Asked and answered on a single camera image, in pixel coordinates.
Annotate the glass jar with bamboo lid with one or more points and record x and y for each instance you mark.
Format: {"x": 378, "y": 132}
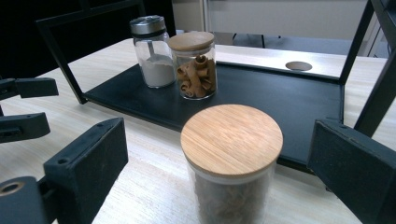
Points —
{"x": 194, "y": 74}

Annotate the jar of white powder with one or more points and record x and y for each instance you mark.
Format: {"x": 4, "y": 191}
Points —
{"x": 155, "y": 71}

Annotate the dark spice jar wooden lid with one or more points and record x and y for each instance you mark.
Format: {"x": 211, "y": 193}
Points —
{"x": 230, "y": 140}

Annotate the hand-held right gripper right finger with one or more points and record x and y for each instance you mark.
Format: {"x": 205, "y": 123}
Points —
{"x": 358, "y": 177}

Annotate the black metal shelf rack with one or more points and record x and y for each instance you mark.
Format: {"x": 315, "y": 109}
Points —
{"x": 264, "y": 93}

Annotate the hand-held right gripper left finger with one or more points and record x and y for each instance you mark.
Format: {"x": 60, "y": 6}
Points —
{"x": 87, "y": 168}

